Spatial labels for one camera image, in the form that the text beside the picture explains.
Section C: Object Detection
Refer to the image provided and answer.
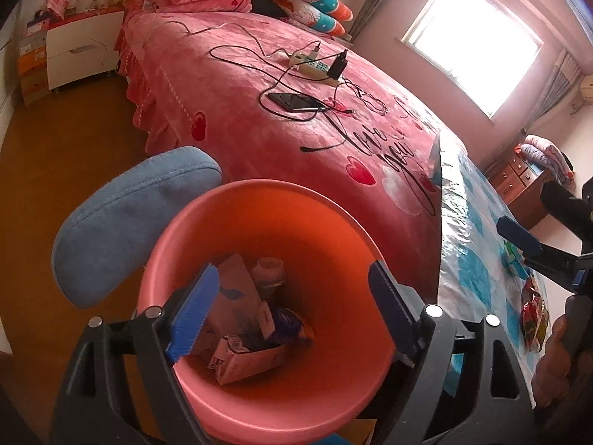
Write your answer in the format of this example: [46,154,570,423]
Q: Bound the white power strip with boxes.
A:
[288,53,341,85]

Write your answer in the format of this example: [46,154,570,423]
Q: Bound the pink printed bed blanket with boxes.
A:
[113,9,468,307]

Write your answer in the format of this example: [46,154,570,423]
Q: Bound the person's right hand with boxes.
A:
[530,313,593,411]

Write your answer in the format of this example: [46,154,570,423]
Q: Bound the wooden cabinet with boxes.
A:
[482,153,570,230]

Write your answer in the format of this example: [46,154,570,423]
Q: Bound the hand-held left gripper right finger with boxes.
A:
[368,260,538,445]

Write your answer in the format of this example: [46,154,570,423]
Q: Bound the pink trash bin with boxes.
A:
[136,178,404,445]

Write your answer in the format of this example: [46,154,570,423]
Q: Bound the teal cartoon snack packet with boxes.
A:
[503,241,529,279]

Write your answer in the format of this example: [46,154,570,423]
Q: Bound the white nightstand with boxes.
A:
[44,7,126,93]

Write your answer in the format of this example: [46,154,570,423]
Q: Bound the blue white checked tablecloth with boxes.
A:
[428,132,552,399]

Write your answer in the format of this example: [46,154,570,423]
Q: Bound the crumpled cartons in bin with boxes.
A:
[204,253,262,348]

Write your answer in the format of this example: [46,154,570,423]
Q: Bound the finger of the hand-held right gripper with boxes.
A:
[540,181,593,246]
[497,215,580,288]

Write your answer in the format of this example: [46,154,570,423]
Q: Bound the clear plastic bottle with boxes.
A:
[250,257,288,297]

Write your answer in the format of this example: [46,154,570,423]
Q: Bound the folded quilts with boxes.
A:
[519,134,577,186]

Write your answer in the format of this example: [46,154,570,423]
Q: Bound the blue orange snack packet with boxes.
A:
[269,306,316,346]

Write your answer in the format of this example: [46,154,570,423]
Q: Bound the stack of orange boxes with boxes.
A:
[16,32,49,105]

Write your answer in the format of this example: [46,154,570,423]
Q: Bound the black charging cable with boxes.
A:
[208,42,325,122]

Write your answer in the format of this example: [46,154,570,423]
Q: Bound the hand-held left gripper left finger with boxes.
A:
[49,263,221,445]

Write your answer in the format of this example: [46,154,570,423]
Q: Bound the flattened white carton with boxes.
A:
[208,334,288,385]

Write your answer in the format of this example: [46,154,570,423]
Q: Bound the black phone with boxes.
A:
[268,93,325,113]

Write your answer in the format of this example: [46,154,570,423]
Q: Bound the dark cloth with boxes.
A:
[250,0,285,19]

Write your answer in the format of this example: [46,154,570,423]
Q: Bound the red snack bag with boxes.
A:
[521,273,550,353]

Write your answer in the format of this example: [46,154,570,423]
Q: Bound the window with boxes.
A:
[394,0,545,121]

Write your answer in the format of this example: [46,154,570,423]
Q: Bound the air conditioner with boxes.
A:
[572,74,593,112]

